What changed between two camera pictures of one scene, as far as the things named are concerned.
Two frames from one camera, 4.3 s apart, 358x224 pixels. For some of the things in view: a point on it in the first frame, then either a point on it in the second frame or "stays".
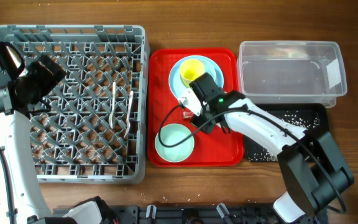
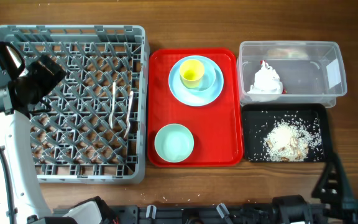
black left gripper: (50, 81) stays
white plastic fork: (112, 112) stays
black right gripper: (199, 121) to (340, 193)
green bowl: (171, 134) stays
